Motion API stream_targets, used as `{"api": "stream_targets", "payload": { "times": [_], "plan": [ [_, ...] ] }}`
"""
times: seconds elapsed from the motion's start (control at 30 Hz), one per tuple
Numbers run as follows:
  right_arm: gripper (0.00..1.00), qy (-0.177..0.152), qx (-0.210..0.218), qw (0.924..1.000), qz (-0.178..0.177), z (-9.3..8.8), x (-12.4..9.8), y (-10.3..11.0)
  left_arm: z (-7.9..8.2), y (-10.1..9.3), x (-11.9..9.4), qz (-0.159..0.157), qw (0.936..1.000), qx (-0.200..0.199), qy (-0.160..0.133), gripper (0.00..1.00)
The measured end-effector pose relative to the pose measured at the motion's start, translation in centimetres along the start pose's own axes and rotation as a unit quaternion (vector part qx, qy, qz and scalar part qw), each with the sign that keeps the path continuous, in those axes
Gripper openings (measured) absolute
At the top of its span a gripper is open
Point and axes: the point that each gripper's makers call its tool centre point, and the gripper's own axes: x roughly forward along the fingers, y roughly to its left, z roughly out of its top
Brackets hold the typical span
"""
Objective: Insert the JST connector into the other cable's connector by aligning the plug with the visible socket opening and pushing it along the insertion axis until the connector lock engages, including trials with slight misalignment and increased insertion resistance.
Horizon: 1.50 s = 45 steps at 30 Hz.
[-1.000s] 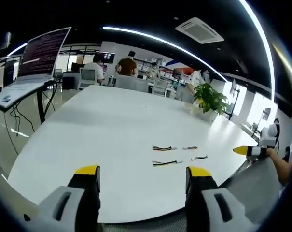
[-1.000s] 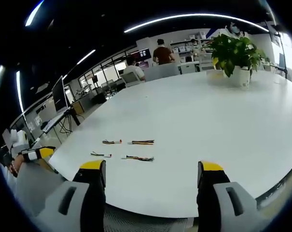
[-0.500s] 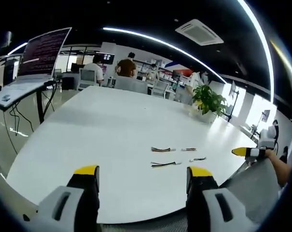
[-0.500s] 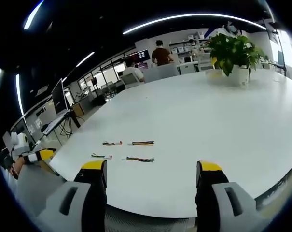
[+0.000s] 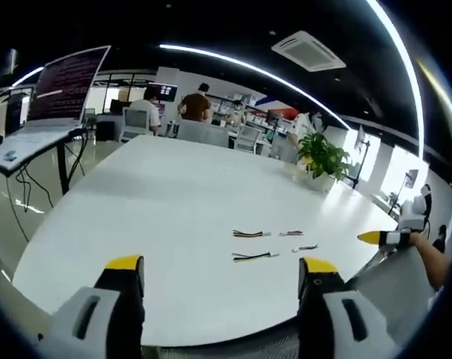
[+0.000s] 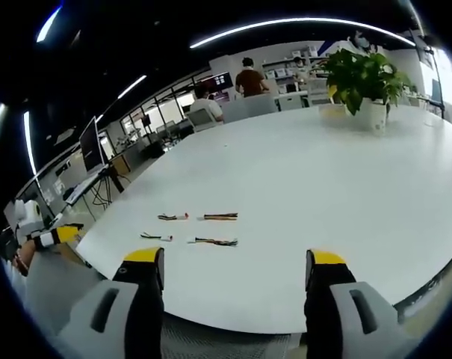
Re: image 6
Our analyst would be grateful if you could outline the white plant pot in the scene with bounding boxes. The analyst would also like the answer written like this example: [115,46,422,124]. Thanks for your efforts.
[344,96,391,132]

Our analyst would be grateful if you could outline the computer monitor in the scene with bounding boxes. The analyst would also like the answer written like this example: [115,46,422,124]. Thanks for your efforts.
[78,115,108,174]

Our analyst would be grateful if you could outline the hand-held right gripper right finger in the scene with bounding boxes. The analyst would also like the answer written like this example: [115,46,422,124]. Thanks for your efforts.
[303,248,410,359]

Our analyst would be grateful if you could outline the wall display screen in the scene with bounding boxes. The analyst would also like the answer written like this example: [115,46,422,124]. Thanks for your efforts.
[209,73,237,102]

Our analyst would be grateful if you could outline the short JST cable white connector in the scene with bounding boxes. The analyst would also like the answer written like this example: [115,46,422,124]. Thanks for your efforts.
[140,231,174,242]

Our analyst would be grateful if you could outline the JST cable with red-tipped connector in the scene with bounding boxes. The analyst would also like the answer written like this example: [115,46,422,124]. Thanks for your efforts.
[157,212,191,222]

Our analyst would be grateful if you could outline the person's left hand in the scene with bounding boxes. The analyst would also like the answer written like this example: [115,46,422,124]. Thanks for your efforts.
[11,241,38,277]

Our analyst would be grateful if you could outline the side desk with cables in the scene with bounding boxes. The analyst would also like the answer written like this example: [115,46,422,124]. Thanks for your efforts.
[63,167,126,220]

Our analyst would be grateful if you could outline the long curved ceiling light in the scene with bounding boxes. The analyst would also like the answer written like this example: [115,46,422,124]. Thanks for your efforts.
[189,16,417,50]

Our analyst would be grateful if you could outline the ceiling light strip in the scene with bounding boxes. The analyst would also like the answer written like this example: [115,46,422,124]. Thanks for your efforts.
[117,74,148,100]
[36,4,63,43]
[22,111,39,176]

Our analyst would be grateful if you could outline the green potted plant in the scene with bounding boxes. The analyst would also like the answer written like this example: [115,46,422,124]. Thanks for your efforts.
[318,48,412,116]

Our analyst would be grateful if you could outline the multicolour JST cable bundle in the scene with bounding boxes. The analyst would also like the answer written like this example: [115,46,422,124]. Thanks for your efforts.
[196,212,239,222]

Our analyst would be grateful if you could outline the grey office chair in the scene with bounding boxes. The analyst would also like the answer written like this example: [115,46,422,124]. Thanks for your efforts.
[187,108,218,132]

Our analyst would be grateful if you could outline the brown cabinet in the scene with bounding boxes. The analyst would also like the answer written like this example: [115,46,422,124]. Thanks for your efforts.
[108,152,133,177]

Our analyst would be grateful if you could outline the long JST cable white connectors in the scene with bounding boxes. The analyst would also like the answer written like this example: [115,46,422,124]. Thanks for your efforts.
[186,236,239,248]

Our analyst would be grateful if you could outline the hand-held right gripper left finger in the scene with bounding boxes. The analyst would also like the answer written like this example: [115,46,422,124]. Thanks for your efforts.
[56,246,165,359]

